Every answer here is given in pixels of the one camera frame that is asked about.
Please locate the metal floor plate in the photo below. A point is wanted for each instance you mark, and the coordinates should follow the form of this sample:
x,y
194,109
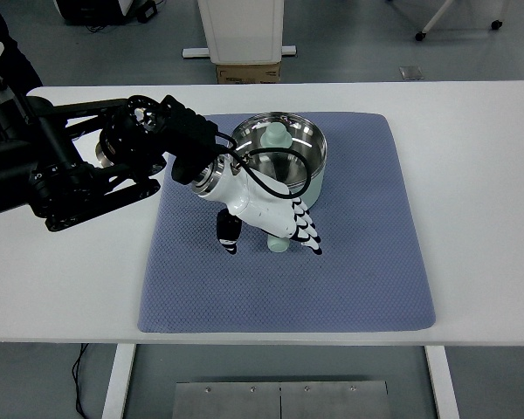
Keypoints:
x,y
282,399

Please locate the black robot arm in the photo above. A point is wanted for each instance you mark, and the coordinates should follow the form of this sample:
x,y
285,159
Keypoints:
x,y
75,162

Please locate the person in dark jeans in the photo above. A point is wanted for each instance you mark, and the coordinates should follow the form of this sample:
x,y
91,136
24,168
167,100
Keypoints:
x,y
15,67

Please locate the office chair wheel base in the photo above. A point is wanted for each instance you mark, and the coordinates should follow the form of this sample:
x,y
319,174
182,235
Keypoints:
x,y
464,16

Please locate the white table leg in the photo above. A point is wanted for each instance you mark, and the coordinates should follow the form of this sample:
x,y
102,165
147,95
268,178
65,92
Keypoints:
x,y
117,389
441,382

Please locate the white table leg left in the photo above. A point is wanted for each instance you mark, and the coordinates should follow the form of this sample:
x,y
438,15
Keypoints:
x,y
117,389

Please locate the cardboard box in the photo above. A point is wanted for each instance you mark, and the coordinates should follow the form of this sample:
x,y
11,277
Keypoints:
x,y
248,74

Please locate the black device on floor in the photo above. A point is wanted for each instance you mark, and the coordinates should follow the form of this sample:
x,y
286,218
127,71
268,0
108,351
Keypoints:
x,y
105,12

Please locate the grey floor socket cover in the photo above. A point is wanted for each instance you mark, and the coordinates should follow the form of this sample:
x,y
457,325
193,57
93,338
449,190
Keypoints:
x,y
411,72

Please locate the mint green pot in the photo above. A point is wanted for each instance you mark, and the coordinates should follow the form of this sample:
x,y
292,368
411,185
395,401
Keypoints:
x,y
288,174

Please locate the glass lid with green knob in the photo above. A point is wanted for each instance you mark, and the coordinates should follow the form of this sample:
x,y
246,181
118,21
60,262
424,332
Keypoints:
x,y
284,144

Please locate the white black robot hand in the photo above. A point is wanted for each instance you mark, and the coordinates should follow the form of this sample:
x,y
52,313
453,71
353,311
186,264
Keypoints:
x,y
258,200

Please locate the blue textured mat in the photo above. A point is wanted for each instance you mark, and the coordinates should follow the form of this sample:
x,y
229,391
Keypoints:
x,y
370,276

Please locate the white pedestal base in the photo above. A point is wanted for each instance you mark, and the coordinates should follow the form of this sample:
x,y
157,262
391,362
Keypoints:
x,y
240,32

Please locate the white table leg right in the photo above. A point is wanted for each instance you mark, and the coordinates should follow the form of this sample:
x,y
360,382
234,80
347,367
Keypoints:
x,y
441,382

